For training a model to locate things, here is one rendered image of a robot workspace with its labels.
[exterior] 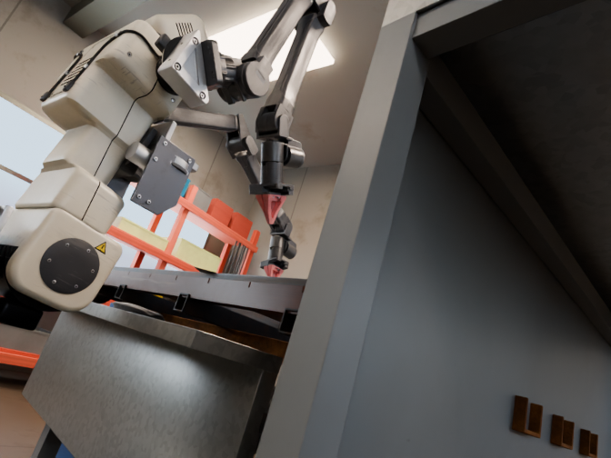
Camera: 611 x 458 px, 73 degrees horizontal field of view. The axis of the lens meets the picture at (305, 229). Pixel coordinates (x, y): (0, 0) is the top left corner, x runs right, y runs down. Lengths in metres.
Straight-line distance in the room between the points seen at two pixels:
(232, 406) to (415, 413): 0.43
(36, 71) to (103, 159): 3.67
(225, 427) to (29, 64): 4.10
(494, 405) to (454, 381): 0.13
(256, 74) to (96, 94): 0.33
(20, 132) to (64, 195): 3.55
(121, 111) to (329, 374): 0.79
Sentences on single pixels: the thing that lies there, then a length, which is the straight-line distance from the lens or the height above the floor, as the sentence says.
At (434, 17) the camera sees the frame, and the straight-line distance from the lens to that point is 0.45.
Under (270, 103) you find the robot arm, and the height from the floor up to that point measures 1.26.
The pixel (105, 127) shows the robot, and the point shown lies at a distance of 0.96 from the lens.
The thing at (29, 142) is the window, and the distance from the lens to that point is 4.43.
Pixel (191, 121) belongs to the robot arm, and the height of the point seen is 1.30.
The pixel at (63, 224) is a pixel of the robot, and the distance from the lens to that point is 0.88.
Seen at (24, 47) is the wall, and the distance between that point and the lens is 4.63.
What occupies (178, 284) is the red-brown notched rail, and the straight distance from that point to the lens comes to 1.26.
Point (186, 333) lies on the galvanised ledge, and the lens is 0.73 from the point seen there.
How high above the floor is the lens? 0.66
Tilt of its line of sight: 19 degrees up
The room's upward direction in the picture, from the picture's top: 17 degrees clockwise
